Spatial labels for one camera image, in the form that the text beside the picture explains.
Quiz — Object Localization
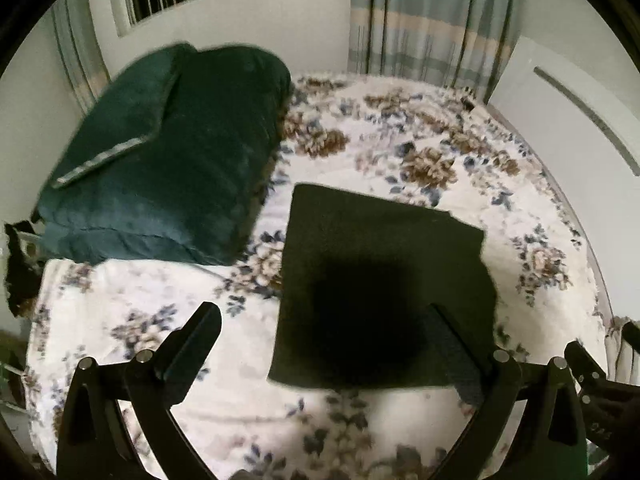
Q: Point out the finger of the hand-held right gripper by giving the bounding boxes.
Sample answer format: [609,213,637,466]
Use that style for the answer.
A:
[565,340,608,396]

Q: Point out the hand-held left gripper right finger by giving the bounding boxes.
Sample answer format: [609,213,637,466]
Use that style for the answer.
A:
[425,304,587,480]

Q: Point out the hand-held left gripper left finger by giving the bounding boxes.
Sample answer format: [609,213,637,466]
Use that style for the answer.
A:
[56,302,222,480]

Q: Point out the dark striped sweater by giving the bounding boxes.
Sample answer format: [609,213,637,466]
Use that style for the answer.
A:
[266,182,497,392]

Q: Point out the hanging black clothing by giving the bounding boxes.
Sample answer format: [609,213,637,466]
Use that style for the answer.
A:
[4,220,46,318]

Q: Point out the folded dark green quilt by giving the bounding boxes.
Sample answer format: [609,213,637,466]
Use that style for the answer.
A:
[31,42,293,267]

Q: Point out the white metal rack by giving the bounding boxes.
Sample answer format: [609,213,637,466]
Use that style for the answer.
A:
[12,222,43,246]

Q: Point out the floral bed blanket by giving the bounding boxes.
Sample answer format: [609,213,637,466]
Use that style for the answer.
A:
[22,72,618,480]

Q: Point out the dark green pillow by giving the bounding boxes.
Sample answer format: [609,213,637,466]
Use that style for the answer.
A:
[50,42,198,191]

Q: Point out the white headboard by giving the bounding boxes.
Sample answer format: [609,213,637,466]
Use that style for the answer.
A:
[487,35,640,321]

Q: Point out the narrow grey striped curtain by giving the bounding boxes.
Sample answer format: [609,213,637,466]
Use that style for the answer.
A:
[50,0,111,116]

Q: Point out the wide grey striped curtain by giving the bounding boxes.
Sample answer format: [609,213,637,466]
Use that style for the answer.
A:
[346,0,526,103]

